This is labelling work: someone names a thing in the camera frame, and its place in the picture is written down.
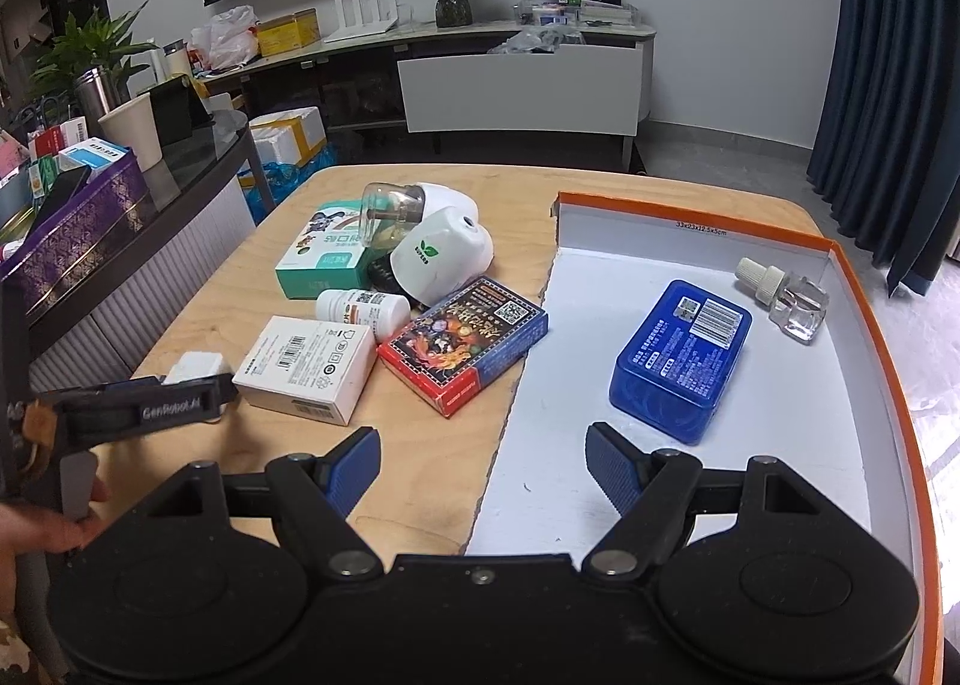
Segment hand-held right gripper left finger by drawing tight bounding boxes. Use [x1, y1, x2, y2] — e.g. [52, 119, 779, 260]
[154, 427, 383, 579]

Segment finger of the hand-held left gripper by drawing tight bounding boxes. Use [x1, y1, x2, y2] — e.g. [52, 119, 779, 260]
[52, 373, 239, 452]

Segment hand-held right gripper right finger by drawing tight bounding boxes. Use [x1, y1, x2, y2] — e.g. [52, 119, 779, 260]
[583, 421, 822, 579]

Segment white charger adapter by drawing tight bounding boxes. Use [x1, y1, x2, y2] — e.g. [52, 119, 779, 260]
[161, 352, 230, 387]

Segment orange-rimmed white cardboard box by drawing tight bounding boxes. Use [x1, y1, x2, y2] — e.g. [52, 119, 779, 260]
[465, 191, 944, 685]

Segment white rectangular carton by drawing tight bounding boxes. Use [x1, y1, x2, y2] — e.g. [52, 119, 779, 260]
[232, 316, 378, 427]

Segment blue tin box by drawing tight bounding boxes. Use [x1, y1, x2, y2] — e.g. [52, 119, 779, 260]
[609, 280, 753, 446]

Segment white pill bottle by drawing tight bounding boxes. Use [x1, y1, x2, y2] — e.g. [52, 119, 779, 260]
[315, 289, 412, 344]

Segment colourful playing card box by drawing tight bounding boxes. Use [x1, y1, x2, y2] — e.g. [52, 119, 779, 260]
[377, 276, 548, 419]

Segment black charger plug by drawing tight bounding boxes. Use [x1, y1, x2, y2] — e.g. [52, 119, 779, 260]
[367, 253, 410, 297]

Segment teal cartoon mask box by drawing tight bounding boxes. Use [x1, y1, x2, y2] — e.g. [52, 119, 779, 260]
[274, 199, 374, 301]

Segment white vaporizer with leaf logo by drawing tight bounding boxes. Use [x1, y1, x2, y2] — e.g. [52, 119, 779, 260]
[388, 206, 494, 308]

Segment clear refill bottle white cap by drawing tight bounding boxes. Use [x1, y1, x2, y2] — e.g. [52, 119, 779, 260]
[735, 257, 830, 345]

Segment white vaporizer with clear bottle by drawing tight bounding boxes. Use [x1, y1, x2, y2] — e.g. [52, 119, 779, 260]
[362, 181, 479, 252]

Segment person's left hand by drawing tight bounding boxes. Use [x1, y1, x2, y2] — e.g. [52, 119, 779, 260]
[0, 478, 107, 557]

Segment purple patterned box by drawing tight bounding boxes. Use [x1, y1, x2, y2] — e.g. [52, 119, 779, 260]
[0, 148, 149, 315]

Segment black phone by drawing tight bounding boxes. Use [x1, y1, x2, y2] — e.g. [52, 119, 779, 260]
[28, 164, 92, 230]

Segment blue and white medicine box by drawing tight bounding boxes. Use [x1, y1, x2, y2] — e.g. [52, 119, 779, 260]
[56, 137, 127, 174]

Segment red and white box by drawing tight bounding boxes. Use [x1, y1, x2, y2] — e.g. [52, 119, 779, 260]
[28, 116, 90, 158]

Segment dark glass side table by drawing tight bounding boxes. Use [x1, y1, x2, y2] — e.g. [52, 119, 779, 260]
[0, 106, 260, 393]

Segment blue plastic bag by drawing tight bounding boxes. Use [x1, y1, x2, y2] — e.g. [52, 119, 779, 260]
[238, 145, 337, 225]

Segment white paper cup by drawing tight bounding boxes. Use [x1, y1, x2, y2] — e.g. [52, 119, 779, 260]
[98, 92, 165, 173]

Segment person's camouflage clothing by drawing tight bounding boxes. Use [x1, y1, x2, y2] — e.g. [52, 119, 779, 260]
[0, 610, 43, 685]

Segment steel thermos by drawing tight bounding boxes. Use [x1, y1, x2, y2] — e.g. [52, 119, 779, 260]
[73, 67, 125, 138]

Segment white and yellow carton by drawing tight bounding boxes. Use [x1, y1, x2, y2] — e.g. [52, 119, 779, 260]
[247, 106, 328, 168]

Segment leafy green plant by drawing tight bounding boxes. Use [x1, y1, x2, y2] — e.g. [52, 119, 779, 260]
[28, 2, 160, 102]

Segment white plastic bag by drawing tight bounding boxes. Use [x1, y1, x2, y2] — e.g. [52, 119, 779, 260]
[190, 5, 260, 71]

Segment white tv cabinet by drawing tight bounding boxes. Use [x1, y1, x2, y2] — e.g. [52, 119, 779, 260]
[201, 19, 658, 170]

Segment yellow box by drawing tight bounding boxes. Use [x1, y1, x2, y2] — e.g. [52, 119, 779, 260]
[256, 10, 320, 59]

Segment crumpled clear plastic wrap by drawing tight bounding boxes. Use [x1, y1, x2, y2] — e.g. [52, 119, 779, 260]
[487, 28, 565, 56]

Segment white router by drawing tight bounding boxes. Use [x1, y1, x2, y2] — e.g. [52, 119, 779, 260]
[323, 0, 399, 44]

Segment clear plastic boxes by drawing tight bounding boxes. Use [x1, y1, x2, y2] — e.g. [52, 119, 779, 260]
[514, 0, 640, 30]

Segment dark blue curtain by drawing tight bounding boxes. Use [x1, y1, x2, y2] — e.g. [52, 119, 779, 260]
[806, 0, 960, 297]

